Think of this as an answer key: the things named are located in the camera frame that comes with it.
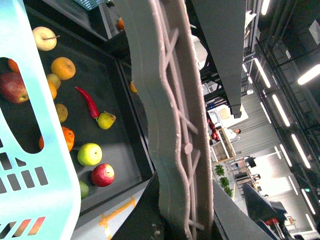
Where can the grey basket handle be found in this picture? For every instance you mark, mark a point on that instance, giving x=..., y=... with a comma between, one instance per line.
x=165, y=72

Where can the light blue shopping basket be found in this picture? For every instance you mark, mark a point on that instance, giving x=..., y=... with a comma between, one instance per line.
x=37, y=179

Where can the yellow pear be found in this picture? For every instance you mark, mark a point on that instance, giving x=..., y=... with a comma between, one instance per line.
x=106, y=120

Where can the red chili pepper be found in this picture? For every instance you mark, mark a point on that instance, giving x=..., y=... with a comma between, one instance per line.
x=93, y=110

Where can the green apple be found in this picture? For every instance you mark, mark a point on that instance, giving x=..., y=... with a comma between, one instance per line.
x=89, y=154

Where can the red apple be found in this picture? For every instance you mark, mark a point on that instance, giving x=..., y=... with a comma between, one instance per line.
x=103, y=175

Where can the small blue basket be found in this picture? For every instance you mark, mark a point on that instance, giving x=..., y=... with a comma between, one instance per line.
x=90, y=4

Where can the white pear with stem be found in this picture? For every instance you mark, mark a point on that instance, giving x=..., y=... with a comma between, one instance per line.
x=45, y=39

